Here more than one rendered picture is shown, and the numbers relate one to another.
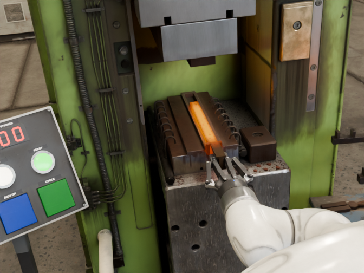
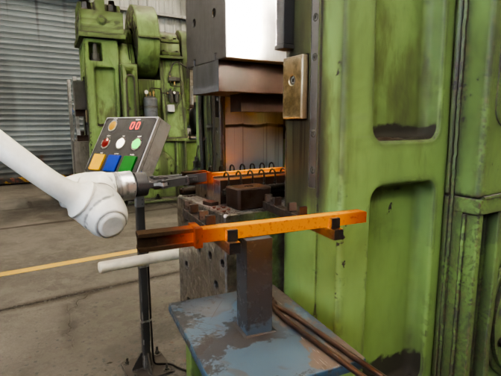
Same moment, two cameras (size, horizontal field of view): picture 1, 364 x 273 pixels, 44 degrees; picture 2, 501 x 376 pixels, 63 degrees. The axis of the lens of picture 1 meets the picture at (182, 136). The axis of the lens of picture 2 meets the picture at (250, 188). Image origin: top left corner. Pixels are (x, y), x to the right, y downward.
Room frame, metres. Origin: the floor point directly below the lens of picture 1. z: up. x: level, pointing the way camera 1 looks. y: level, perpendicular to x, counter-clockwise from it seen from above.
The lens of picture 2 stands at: (0.74, -1.39, 1.18)
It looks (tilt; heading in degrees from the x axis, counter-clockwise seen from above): 9 degrees down; 67
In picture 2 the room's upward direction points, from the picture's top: straight up
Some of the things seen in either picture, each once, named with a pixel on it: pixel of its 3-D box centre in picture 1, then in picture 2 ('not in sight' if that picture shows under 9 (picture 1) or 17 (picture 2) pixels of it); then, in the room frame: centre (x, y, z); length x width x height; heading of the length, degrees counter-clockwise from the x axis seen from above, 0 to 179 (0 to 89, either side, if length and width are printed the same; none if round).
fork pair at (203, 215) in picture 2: not in sight; (253, 212); (1.08, -0.61, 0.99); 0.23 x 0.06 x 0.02; 0
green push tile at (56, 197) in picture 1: (56, 197); (128, 165); (0.94, 0.33, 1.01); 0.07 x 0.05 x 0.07; 123
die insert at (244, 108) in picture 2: (193, 41); (272, 104); (1.40, -0.06, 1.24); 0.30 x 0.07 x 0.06; 8
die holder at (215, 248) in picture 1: (210, 188); (269, 255); (1.37, -0.09, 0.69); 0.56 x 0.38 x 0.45; 8
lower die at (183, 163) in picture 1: (192, 127); (259, 182); (1.36, -0.04, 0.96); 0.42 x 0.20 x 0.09; 8
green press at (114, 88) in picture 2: not in sight; (145, 104); (1.80, 5.15, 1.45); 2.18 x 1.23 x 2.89; 10
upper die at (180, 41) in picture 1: (186, 20); (259, 81); (1.36, -0.04, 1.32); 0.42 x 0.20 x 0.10; 8
